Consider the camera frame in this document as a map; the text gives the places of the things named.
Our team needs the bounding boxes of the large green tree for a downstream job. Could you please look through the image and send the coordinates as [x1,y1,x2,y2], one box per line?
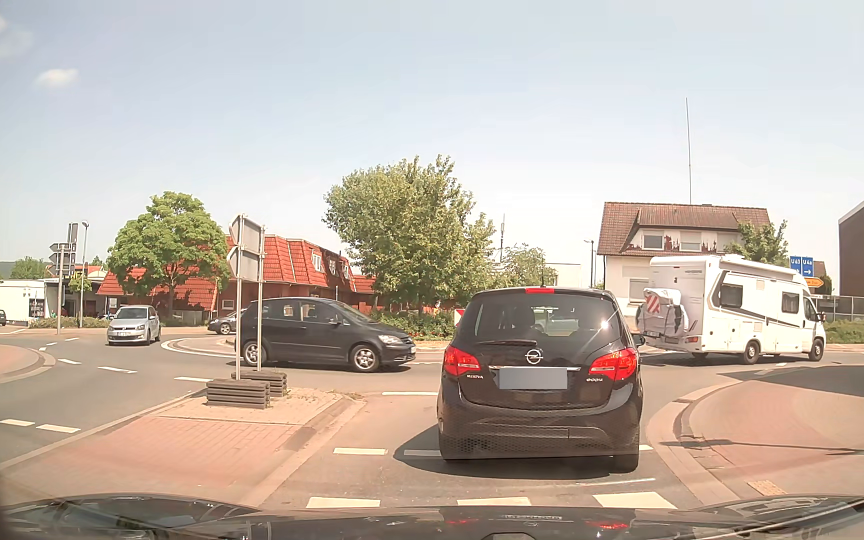
[322,154,498,316]

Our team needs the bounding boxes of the dark grey minivan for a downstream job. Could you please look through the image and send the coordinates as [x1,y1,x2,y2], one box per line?
[235,297,418,374]

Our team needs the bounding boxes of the red roofed brick building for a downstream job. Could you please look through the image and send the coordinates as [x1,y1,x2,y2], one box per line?
[96,234,403,325]

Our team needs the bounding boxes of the black hatchback car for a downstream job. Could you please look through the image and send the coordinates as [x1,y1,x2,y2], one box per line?
[436,285,647,474]

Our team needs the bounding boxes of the grey asphalt road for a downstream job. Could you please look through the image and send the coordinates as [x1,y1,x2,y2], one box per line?
[0,327,864,511]

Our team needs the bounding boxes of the road sign on two posts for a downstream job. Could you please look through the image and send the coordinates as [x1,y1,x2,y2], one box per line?
[205,213,290,410]

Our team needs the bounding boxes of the road markings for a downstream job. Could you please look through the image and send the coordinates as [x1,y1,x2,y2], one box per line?
[0,336,864,511]

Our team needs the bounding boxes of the white house with brown roof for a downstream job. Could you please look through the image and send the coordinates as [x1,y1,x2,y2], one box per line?
[596,201,772,316]

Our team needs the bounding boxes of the dark car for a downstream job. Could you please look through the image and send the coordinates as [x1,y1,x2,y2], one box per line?
[206,309,244,336]

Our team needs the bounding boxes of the car's own bonnet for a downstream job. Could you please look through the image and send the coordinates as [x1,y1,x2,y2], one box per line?
[0,491,864,540]

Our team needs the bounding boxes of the round green tree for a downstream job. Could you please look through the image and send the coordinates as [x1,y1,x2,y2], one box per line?
[105,190,232,322]

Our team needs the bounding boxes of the tall thin mast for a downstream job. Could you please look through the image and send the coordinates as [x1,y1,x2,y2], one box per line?
[684,97,694,205]

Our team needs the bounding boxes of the white motorhome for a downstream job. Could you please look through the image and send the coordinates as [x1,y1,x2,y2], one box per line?
[634,253,828,366]

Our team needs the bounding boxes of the silver hatchback car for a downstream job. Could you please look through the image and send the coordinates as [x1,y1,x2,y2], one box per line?
[105,303,162,347]

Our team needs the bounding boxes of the red paved traffic island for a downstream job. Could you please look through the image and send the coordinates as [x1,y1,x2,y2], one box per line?
[0,386,367,508]

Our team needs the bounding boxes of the direction signpost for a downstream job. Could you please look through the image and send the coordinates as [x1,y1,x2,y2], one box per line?
[47,222,81,336]

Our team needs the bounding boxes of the blue direction road sign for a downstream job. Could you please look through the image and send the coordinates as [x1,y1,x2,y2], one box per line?
[789,255,826,291]

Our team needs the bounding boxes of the white low building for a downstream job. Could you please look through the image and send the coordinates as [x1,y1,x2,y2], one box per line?
[0,279,51,326]

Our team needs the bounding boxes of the metal fence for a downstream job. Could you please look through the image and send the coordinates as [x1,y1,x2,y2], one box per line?
[811,294,864,324]

